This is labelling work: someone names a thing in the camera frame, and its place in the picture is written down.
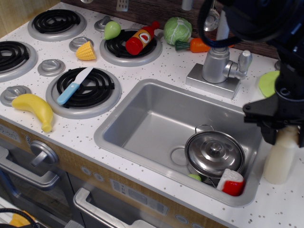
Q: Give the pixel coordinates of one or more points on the silver stove knob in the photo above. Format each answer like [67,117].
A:
[51,67]
[78,42]
[101,24]
[11,92]

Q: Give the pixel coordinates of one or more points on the hanging metal spatula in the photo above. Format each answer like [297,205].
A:
[122,5]

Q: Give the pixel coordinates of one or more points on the hanging steel ladle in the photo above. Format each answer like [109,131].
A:
[212,20]

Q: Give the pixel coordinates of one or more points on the silver stove knob upper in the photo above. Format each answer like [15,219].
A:
[78,42]

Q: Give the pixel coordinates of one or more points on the green plastic plate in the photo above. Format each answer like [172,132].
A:
[267,83]

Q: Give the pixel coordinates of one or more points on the silver oven door handle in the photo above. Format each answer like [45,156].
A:
[45,182]

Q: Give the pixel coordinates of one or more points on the silver stove knob back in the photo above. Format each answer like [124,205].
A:
[101,24]

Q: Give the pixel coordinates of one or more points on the red white cheese wedge toy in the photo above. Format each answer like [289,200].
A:
[231,183]

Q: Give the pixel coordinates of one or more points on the red ketchup bottle toy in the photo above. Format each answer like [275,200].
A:
[135,44]

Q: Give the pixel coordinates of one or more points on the silver oven dial knob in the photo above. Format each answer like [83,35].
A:
[43,153]

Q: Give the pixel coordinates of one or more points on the front right stove burner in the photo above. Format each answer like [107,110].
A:
[97,94]

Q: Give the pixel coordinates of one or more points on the cream detergent bottle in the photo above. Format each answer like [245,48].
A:
[280,158]

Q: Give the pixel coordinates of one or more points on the silver stove knob front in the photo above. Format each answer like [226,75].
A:
[11,92]

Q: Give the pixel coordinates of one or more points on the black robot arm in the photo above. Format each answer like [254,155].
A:
[279,23]

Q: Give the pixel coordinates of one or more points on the yellow toy corn piece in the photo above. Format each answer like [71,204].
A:
[86,52]

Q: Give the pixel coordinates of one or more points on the small green toy piece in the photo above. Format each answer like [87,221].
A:
[196,177]

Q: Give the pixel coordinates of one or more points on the back left stove burner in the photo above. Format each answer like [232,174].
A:
[56,25]

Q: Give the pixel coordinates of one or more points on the blue handled toy knife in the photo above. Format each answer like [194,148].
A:
[70,90]

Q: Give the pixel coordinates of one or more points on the grey hanging cylinder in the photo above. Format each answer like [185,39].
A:
[187,5]

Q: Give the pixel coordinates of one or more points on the yellow toy banana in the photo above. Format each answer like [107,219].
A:
[36,105]

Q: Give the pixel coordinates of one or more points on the silver stove knob middle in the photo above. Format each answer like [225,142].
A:
[51,67]

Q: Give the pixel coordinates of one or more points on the stove burner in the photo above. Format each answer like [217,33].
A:
[56,25]
[114,51]
[97,94]
[16,59]

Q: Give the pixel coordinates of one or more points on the green toy pear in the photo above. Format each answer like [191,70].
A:
[112,30]

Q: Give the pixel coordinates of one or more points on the orange toy carrot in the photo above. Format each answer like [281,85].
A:
[196,45]

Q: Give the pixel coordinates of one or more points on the silver toy faucet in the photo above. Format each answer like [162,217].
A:
[219,75]

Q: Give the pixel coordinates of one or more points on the front left stove burner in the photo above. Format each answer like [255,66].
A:
[16,59]

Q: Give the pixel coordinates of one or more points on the silver dishwasher door handle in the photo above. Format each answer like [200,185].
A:
[80,202]

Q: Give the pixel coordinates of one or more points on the green toy cabbage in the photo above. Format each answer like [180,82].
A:
[177,29]

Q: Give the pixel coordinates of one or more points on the silver toy sink basin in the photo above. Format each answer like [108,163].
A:
[152,124]

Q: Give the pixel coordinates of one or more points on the back right stove burner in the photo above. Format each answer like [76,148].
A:
[114,51]

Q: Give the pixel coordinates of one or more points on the grey metal post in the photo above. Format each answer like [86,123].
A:
[278,65]

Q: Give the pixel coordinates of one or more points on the yellow object bottom left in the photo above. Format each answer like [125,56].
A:
[19,221]

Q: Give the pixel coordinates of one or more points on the steel pot with lid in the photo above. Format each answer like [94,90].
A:
[209,152]

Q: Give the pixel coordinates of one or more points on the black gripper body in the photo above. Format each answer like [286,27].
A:
[286,105]

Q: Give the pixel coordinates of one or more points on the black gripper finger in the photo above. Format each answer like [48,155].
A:
[269,131]

